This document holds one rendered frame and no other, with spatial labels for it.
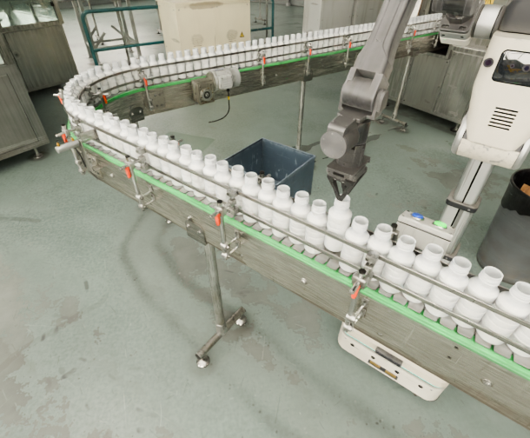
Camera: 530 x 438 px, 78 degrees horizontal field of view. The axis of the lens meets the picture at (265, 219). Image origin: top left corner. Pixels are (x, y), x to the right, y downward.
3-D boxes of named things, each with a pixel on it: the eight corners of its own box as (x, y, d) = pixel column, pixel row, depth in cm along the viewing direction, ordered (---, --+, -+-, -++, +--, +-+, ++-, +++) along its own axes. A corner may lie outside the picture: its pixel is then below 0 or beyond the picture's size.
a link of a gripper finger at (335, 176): (322, 199, 81) (327, 166, 75) (336, 186, 85) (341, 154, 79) (347, 209, 77) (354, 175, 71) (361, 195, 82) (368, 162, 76)
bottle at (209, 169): (202, 199, 116) (196, 157, 105) (214, 191, 119) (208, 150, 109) (216, 205, 113) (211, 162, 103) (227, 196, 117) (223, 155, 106)
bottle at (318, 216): (317, 258, 94) (323, 213, 83) (300, 249, 96) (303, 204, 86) (327, 246, 97) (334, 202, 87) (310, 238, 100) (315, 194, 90)
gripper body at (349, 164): (324, 173, 75) (328, 143, 70) (345, 155, 81) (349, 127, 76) (351, 182, 72) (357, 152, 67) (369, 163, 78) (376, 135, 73)
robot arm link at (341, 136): (391, 88, 63) (349, 77, 67) (365, 105, 56) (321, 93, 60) (375, 144, 71) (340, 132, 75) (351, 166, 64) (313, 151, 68)
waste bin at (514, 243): (461, 270, 223) (506, 192, 182) (475, 235, 250) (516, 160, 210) (540, 303, 202) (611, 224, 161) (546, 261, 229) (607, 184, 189)
